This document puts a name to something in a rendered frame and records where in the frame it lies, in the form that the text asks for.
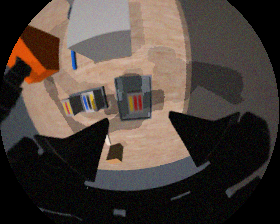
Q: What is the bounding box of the blue rod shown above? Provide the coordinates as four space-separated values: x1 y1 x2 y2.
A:
71 51 77 69

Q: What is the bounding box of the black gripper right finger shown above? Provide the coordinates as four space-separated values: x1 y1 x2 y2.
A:
169 112 241 167

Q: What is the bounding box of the grey-beige flat wall panel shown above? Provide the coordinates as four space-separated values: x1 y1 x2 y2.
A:
180 0 279 193

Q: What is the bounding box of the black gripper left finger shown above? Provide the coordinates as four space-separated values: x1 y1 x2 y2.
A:
32 117 109 182

